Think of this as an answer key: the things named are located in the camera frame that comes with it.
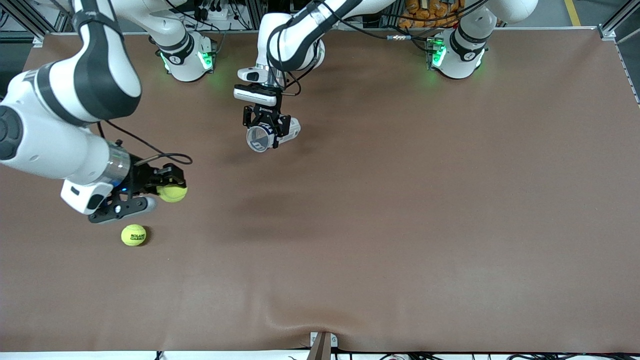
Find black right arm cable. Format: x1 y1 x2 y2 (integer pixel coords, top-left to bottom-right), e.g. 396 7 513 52
97 120 194 167

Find white blue tennis ball can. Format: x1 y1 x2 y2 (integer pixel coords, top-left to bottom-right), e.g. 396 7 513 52
245 117 302 154

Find white power strip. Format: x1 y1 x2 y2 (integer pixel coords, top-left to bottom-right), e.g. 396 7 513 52
197 2 251 32

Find yellow tennis ball black print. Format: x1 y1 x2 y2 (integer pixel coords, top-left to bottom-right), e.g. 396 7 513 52
120 223 148 247

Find orange bags pile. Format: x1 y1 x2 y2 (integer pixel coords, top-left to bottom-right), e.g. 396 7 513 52
398 0 463 29

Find aluminium frame rail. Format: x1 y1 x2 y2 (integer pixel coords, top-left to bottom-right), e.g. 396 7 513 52
597 0 640 51
0 0 68 48

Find aluminium frame post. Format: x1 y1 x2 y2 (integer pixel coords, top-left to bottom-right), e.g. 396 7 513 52
245 0 266 31

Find plain yellow tennis ball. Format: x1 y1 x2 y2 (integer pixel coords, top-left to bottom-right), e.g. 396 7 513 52
157 183 189 204

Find brown table mat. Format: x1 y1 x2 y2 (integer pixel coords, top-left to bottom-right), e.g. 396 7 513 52
0 27 640 353

